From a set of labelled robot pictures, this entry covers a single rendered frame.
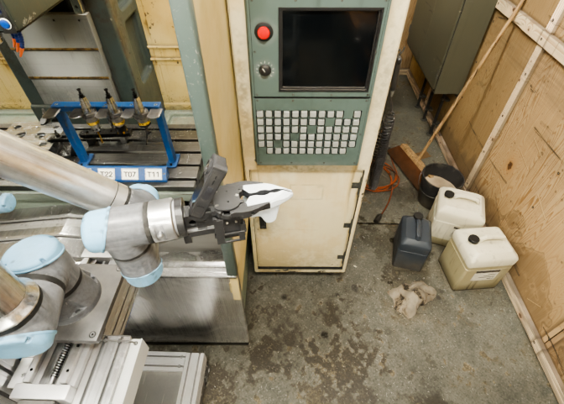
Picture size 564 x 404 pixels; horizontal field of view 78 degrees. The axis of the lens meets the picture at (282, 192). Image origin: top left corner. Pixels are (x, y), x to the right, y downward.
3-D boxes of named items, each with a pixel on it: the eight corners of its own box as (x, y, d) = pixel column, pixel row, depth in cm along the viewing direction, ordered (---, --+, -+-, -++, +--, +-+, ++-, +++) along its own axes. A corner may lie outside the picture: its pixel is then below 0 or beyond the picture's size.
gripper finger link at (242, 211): (267, 198, 65) (220, 206, 63) (266, 191, 64) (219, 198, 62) (272, 215, 61) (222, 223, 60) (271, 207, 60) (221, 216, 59)
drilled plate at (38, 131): (53, 157, 170) (48, 149, 167) (-6, 157, 170) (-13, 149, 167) (73, 129, 186) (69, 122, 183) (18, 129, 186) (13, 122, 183)
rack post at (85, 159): (86, 167, 171) (59, 116, 150) (75, 167, 171) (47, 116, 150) (95, 154, 178) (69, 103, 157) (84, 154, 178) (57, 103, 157)
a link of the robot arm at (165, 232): (148, 192, 63) (145, 222, 56) (174, 188, 63) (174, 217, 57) (159, 222, 67) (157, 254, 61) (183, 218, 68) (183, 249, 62)
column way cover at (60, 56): (120, 106, 210) (86, 15, 173) (41, 105, 210) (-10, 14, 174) (122, 101, 214) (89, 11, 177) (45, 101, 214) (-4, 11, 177)
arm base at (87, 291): (87, 326, 89) (70, 308, 82) (29, 325, 89) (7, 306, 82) (110, 275, 100) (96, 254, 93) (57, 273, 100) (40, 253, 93)
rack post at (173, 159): (176, 168, 171) (161, 116, 150) (165, 168, 171) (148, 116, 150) (180, 154, 178) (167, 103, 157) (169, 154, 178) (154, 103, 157)
